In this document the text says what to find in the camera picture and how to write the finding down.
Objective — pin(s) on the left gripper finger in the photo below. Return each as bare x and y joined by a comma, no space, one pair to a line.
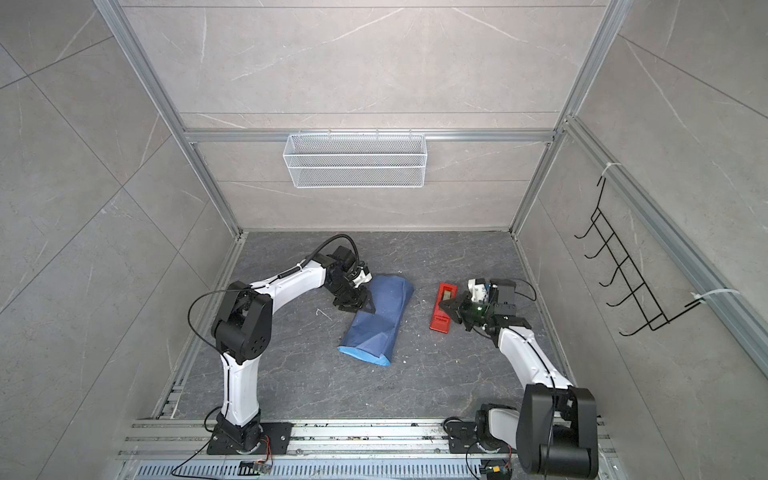
366,303
350,307

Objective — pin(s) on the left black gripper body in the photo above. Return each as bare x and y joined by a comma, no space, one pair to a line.
348,290

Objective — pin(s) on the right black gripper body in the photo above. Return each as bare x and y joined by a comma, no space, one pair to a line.
474,313

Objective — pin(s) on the light blue wrapping paper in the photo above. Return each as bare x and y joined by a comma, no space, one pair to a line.
371,337

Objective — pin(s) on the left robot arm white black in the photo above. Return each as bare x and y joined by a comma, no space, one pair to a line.
243,327

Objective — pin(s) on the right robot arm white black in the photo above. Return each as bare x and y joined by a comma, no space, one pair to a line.
554,431

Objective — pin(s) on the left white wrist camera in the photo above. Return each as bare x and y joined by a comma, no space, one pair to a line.
360,275

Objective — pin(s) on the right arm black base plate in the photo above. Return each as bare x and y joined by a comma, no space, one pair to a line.
466,437

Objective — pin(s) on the white wire mesh basket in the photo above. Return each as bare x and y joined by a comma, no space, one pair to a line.
356,160

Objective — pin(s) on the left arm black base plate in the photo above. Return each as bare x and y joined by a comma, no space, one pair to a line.
270,438

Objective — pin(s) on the black wire hook rack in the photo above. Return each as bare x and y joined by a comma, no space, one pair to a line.
627,273

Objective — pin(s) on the aluminium mounting rail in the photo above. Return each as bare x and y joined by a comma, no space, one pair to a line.
318,449

